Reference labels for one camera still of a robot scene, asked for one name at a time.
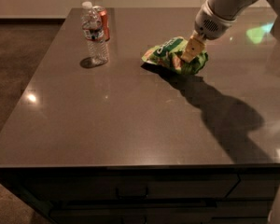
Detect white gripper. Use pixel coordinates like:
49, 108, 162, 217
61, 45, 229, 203
181, 0, 237, 63

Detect green rice chip bag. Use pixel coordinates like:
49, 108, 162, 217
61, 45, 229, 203
142, 36, 208, 75

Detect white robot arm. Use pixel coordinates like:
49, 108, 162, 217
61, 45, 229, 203
181, 0, 280, 63

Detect clear plastic water bottle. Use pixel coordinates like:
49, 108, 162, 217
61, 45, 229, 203
81, 1, 108, 67

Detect orange soda can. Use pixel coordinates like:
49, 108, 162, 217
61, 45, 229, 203
94, 6, 110, 41

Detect right dark drawer front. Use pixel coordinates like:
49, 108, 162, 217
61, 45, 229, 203
228, 174, 280, 200

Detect dark cabinet drawer front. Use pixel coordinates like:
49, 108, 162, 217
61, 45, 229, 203
24, 175, 239, 201

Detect dark drawer handle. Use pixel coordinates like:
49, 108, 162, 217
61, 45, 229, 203
116, 186, 148, 200

